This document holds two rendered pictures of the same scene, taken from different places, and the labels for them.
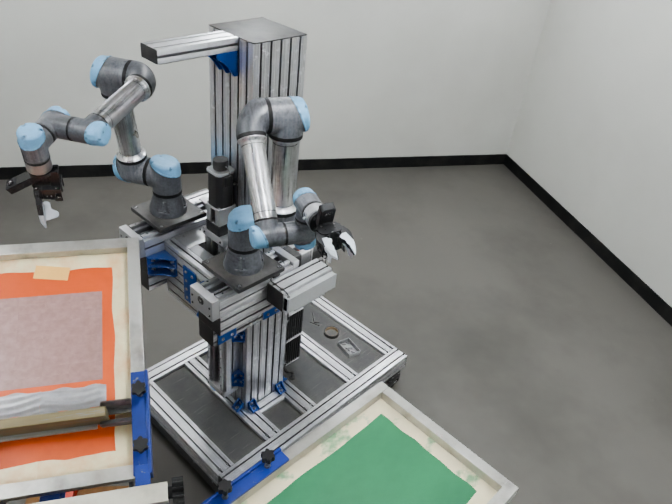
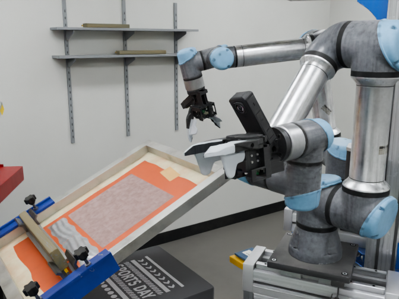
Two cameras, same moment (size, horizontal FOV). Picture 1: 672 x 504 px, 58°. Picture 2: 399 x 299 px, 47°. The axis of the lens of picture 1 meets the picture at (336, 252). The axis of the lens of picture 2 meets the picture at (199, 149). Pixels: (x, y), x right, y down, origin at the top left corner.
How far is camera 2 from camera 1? 158 cm
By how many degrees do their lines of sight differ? 70
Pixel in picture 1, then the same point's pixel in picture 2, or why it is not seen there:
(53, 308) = (143, 193)
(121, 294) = not seen: hidden behind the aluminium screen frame
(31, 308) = (137, 187)
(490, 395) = not seen: outside the picture
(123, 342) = not seen: hidden behind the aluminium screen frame
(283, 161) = (358, 108)
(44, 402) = (71, 239)
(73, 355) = (114, 224)
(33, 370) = (93, 219)
